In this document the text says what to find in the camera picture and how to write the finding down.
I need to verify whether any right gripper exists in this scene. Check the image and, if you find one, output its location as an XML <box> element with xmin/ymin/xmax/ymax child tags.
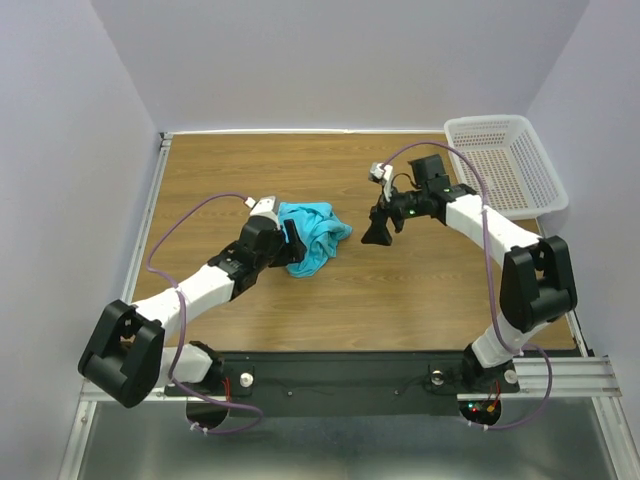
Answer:
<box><xmin>360</xmin><ymin>182</ymin><xmax>428</xmax><ymax>246</ymax></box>

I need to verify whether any turquoise t-shirt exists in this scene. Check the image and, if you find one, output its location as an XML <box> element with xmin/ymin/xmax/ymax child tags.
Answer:
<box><xmin>278</xmin><ymin>202</ymin><xmax>353</xmax><ymax>278</ymax></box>

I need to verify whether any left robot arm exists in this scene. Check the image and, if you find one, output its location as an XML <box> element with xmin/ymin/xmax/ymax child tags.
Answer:
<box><xmin>78</xmin><ymin>216</ymin><xmax>306</xmax><ymax>408</ymax></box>

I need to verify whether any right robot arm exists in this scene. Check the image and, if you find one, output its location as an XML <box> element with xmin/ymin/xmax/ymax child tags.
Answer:
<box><xmin>361</xmin><ymin>155</ymin><xmax>577</xmax><ymax>390</ymax></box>

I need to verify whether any white plastic basket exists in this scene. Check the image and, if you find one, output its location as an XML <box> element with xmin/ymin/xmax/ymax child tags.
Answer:
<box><xmin>444</xmin><ymin>114</ymin><xmax>569</xmax><ymax>220</ymax></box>

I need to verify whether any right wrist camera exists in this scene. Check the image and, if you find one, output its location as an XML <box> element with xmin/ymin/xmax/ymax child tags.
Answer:
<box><xmin>368</xmin><ymin>163</ymin><xmax>393</xmax><ymax>201</ymax></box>

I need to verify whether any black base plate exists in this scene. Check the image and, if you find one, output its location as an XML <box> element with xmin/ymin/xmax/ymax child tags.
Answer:
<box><xmin>192</xmin><ymin>351</ymin><xmax>519</xmax><ymax>417</ymax></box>

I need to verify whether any left aluminium side rail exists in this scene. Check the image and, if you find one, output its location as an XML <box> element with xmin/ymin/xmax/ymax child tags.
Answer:
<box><xmin>120</xmin><ymin>132</ymin><xmax>174</xmax><ymax>303</ymax></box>

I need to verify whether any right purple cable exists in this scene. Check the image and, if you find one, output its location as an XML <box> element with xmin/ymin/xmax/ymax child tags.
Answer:
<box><xmin>382</xmin><ymin>140</ymin><xmax>554</xmax><ymax>431</ymax></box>

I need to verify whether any aluminium frame rail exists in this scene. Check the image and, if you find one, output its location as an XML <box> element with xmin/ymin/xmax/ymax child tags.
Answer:
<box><xmin>82</xmin><ymin>355</ymin><xmax>624</xmax><ymax>401</ymax></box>

